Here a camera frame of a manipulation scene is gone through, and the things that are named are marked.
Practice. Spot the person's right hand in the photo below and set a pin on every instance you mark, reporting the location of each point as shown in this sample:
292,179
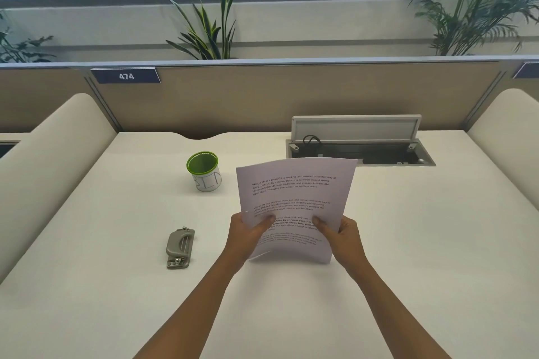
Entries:
347,241

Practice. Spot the person's left hand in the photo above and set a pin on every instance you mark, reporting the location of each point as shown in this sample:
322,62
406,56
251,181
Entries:
240,236

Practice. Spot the person's left thumb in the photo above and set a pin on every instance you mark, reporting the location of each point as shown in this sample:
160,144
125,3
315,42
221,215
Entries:
266,224

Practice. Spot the person's right thumb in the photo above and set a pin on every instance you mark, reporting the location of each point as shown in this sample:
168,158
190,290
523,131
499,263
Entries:
323,226

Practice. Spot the printed white paper sheets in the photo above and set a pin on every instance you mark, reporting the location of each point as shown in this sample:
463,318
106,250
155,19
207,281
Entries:
290,203

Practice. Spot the person's left forearm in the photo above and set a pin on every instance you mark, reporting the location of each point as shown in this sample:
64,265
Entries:
187,308

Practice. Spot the person's right forearm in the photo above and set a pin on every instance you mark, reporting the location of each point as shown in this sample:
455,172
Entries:
391,310

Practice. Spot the white cup with green rim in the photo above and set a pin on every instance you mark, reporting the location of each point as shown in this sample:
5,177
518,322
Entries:
204,171

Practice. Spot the grey metal hole punch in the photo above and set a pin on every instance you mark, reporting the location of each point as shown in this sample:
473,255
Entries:
180,247

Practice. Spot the beige desk back partition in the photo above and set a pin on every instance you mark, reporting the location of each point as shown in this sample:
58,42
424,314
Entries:
294,96

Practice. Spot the snake plant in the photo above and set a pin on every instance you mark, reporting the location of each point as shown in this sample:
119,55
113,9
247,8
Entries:
208,30

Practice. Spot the blue desk number label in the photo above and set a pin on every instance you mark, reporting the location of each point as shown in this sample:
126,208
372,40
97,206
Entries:
125,76
527,70

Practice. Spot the cream curved side divider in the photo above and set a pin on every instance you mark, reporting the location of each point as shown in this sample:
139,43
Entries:
507,135
46,169

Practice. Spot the palm plant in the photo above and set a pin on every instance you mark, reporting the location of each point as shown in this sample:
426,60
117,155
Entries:
476,1

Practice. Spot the dark green leafy plant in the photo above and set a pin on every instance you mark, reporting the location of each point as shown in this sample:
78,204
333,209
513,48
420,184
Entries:
23,45

